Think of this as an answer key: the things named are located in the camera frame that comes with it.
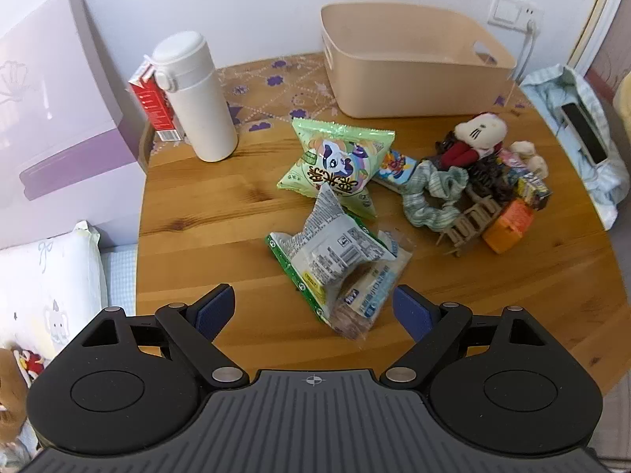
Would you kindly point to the purple flower table mat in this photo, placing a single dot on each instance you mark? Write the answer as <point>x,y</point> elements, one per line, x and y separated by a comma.
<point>276,79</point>

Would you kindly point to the green-edged snack packet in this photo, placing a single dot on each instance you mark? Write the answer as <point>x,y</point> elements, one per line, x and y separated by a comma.
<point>283,252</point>

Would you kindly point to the purple white cabinet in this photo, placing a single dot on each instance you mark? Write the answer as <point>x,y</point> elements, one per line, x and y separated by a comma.
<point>59,123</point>

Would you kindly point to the beige storage basket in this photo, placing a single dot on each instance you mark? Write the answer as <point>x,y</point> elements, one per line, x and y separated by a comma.
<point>419,89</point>

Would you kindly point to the yellow towel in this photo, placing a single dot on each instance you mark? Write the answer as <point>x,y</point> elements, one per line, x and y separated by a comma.
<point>623,106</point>

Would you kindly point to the white printed pillow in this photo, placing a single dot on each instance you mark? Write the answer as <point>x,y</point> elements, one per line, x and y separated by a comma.
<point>49,281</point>

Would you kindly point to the white thermos bottle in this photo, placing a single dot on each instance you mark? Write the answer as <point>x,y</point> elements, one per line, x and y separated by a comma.
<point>207,108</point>

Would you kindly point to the brown red plush toy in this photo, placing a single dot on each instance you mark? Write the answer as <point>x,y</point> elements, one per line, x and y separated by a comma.
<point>19,369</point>

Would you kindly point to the clear bread packet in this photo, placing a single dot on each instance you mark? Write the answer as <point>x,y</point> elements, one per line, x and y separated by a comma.
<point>367,295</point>

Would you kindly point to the small colourful candy box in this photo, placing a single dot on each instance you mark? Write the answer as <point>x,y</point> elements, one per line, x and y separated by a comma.
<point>533,189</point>

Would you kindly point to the light blue cloth bag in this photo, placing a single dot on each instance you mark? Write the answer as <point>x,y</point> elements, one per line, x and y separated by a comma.
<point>552,93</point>

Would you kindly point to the orange box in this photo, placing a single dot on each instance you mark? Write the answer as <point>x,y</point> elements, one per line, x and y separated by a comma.
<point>507,226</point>

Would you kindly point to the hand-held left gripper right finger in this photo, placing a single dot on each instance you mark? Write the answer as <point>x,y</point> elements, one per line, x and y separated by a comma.
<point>412,317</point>

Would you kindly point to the blue checked bed sheet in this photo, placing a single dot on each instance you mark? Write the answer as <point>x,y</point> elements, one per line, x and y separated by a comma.
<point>118,276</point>

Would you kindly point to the brown hair claw clip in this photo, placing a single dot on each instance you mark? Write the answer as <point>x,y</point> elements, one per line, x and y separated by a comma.
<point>489,177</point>

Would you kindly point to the red milk carton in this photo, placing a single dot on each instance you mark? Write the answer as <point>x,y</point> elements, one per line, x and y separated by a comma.
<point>153,103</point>

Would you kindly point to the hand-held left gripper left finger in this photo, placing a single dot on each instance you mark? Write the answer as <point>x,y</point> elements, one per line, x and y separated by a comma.
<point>215,315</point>

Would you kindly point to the beige hair claw clip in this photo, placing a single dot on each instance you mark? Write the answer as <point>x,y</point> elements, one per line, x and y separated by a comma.
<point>468,221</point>

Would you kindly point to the small blue snack packet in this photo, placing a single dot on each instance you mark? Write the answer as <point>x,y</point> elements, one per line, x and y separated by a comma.
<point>395,167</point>

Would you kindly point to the black phone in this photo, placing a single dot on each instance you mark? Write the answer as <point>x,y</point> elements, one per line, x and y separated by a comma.
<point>586,133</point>

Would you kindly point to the green scrunchie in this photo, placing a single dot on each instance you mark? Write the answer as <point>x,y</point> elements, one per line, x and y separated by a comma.
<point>434,183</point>

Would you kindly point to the white wall socket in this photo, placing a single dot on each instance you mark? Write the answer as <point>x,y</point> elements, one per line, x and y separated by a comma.
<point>512,10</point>

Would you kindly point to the white grey snack packet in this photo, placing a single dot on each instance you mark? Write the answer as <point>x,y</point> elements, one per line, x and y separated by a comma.
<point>335,246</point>

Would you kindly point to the small beige plush toy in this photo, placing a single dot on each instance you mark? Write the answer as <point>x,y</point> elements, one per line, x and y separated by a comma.
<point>531,157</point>

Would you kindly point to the green cartoon snack packet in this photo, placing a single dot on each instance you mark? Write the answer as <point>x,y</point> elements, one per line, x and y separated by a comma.
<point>340,157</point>

